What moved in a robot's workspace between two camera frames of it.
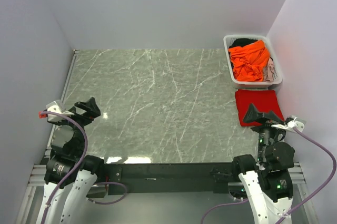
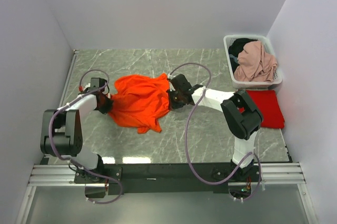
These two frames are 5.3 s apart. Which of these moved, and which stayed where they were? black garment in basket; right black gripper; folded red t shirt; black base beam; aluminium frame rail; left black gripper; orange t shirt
Moved: orange t shirt; right black gripper; left black gripper
Stayed: aluminium frame rail; black garment in basket; black base beam; folded red t shirt
